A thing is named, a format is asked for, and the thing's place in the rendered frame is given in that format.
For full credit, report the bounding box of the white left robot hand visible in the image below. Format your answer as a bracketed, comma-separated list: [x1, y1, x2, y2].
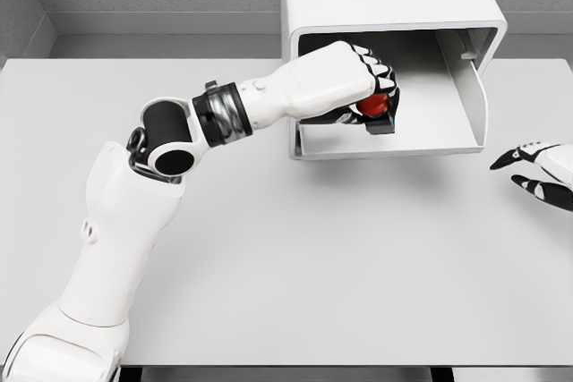
[287, 40, 401, 127]

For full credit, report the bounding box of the white cabinet drawer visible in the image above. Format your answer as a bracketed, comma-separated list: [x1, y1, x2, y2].
[288, 27, 499, 162]

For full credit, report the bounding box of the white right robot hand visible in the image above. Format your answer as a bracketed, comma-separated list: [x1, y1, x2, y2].
[489, 141, 573, 211]

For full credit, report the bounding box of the black red load switch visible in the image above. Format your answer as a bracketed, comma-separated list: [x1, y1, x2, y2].
[356, 93, 398, 136]

